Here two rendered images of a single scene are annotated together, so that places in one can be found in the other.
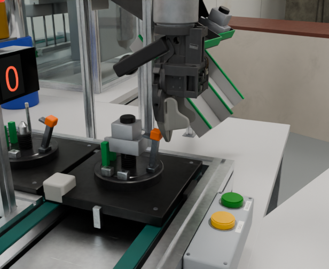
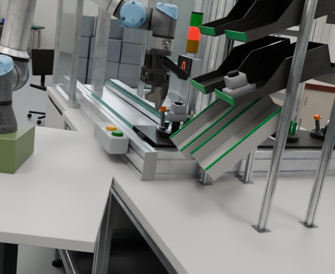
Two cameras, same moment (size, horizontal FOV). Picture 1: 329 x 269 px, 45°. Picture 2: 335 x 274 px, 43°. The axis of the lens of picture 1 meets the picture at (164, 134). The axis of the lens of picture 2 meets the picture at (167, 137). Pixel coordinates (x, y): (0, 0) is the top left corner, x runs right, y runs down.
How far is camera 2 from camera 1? 205 cm
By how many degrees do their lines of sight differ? 121
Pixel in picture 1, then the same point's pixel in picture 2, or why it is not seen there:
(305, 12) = not seen: outside the picture
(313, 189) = (98, 199)
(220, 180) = (135, 142)
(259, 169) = (150, 205)
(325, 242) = (71, 172)
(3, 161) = (188, 101)
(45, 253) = not seen: hidden behind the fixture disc
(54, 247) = not seen: hidden behind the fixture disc
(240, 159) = (177, 212)
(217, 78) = (239, 153)
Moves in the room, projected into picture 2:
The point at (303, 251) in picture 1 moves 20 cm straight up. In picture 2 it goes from (80, 167) to (85, 109)
